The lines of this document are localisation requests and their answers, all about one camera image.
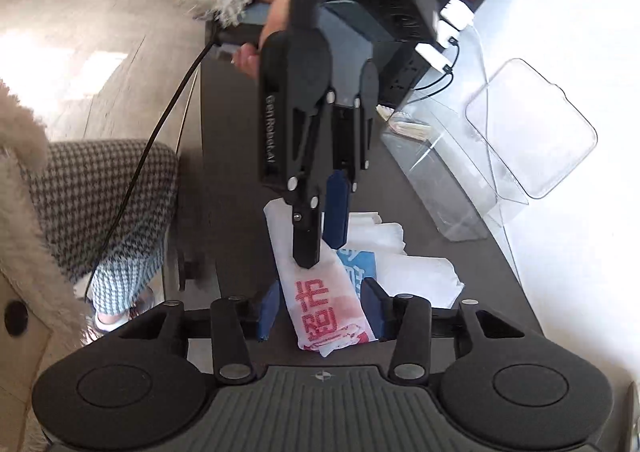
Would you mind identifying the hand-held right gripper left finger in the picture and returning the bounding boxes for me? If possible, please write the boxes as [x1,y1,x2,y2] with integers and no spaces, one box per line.
[117,279,282,381]

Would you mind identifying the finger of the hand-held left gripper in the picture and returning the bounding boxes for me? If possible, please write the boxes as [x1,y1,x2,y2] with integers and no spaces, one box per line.
[280,90,337,269]
[324,97,375,246]

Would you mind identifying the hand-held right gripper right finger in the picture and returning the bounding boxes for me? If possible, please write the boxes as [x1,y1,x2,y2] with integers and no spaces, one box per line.
[361,276,528,381]

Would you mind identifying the white red printed shopping bag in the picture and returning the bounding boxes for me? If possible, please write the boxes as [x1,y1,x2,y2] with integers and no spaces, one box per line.
[263,199,465,358]

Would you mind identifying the person's left hand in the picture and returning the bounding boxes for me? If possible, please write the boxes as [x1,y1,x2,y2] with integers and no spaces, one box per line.
[231,0,298,79]

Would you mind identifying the black power strip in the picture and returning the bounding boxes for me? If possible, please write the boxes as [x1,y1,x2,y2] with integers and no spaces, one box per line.
[380,0,508,106]

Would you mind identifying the beige stick bundle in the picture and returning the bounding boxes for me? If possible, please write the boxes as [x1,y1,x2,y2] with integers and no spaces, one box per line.
[381,104,433,140]

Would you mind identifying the clear plastic hinged box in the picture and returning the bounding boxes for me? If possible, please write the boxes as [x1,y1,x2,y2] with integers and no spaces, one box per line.
[380,57,599,241]

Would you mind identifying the white shoe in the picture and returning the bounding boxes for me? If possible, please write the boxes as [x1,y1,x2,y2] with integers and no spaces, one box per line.
[94,301,157,334]

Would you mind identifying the houndstooth patterned pants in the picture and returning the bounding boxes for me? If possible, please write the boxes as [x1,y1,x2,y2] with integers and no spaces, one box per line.
[20,139,181,328]

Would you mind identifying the beige fuzzy coat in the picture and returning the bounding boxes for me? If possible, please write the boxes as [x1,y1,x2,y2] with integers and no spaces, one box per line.
[0,77,101,452]

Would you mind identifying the white charging cable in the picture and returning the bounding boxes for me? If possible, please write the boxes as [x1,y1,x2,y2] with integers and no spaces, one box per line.
[469,22,497,98]

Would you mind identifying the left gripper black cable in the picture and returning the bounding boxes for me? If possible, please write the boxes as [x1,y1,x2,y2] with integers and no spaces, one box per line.
[82,30,221,303]

